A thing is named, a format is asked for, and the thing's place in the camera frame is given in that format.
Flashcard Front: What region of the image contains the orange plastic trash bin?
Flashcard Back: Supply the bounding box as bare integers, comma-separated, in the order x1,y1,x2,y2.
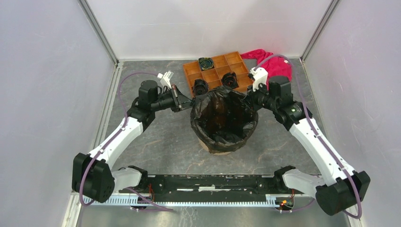
199,139,231,156

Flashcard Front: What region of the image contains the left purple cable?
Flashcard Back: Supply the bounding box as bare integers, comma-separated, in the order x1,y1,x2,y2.
78,71,160,208

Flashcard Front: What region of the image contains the black rolled bag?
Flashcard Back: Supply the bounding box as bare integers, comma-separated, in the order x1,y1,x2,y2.
192,79,209,96
221,72,239,89

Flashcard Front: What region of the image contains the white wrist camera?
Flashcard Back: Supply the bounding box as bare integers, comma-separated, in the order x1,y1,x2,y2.
157,71,174,89
249,67,268,92

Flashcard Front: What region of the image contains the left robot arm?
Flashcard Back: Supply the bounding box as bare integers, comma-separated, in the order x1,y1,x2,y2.
72,80,194,206

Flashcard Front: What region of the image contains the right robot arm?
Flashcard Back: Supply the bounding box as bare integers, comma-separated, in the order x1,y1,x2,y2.
247,76,371,218

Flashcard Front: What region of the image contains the aluminium rail frame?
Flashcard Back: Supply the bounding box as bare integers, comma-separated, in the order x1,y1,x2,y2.
63,175,353,227

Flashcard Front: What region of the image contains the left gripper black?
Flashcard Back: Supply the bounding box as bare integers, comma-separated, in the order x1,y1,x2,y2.
151,85,198,113

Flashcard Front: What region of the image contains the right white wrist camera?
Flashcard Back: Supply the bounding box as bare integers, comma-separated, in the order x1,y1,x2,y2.
249,67,268,92

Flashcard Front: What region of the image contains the red cloth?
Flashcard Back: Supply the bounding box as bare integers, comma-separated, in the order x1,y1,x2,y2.
240,49,292,81

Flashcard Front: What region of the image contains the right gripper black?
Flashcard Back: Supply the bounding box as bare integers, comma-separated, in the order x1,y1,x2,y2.
242,81,278,112

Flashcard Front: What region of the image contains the black rolled bag front left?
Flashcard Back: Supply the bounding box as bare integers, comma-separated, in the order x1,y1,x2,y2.
192,79,209,96

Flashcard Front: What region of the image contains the black trash bag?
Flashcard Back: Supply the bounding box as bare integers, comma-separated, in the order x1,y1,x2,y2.
190,86,259,152

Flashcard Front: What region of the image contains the black rolled bag centre right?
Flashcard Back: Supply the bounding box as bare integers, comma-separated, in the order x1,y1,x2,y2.
221,72,239,89

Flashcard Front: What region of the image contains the rolled bag with yellow-green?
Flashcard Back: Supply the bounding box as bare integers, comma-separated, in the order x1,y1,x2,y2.
198,57,215,71

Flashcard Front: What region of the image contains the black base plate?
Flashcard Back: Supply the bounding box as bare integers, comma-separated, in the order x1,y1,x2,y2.
134,175,301,202

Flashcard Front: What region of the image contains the orange compartment tray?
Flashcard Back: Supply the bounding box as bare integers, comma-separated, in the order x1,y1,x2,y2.
183,52,253,96

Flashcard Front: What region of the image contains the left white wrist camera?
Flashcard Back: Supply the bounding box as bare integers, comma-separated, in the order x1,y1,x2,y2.
157,71,174,89

